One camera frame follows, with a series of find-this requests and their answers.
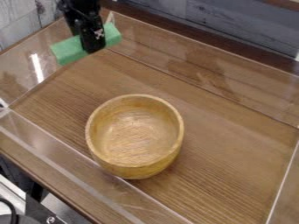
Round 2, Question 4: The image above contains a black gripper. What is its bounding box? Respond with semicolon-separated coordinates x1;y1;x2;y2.
57;0;106;53

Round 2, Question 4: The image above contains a green rectangular block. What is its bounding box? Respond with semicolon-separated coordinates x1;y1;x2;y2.
50;22;121;66

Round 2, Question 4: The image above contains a brown wooden bowl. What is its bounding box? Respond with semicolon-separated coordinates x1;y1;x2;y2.
85;94;184;179

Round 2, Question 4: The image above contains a clear acrylic corner bracket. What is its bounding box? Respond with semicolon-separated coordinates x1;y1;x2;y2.
105;11;115;24

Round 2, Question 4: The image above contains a clear acrylic tray wall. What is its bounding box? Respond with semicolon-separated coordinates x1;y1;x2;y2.
0;99;194;224

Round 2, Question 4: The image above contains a black metal table frame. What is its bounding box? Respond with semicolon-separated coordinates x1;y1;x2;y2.
0;156;90;224

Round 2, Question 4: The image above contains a black cable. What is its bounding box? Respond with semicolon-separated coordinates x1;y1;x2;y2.
0;197;18;224

